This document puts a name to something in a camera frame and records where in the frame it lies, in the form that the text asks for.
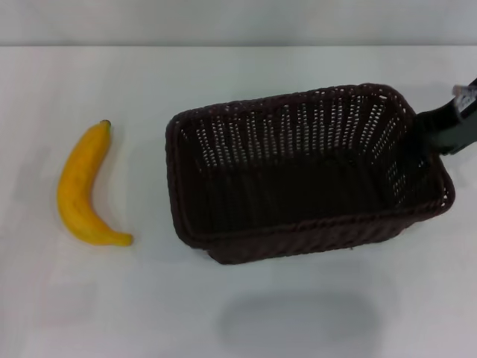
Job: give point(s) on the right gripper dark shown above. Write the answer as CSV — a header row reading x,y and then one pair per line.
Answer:
x,y
452,130

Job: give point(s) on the dark brown woven basket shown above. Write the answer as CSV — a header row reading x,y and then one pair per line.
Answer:
x,y
298,197

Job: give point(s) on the yellow banana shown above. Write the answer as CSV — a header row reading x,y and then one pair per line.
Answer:
x,y
74,186

